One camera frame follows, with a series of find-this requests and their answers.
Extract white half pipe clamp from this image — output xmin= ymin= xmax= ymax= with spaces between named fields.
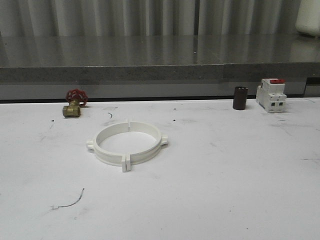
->
xmin=121 ymin=120 xmax=168 ymax=173
xmin=86 ymin=120 xmax=132 ymax=172

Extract dark brown cylinder coupling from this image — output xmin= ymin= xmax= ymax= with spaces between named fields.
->
xmin=232 ymin=86 xmax=248 ymax=111

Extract brass valve red handwheel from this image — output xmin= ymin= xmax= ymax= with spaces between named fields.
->
xmin=62 ymin=88 xmax=88 ymax=118

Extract grey stone countertop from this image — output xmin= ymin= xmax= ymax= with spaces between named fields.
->
xmin=0 ymin=34 xmax=320 ymax=85

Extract white rice cooker appliance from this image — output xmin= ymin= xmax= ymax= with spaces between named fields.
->
xmin=295 ymin=0 xmax=320 ymax=37

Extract white circuit breaker red switch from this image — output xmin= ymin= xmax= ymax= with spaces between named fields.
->
xmin=255 ymin=78 xmax=287 ymax=113

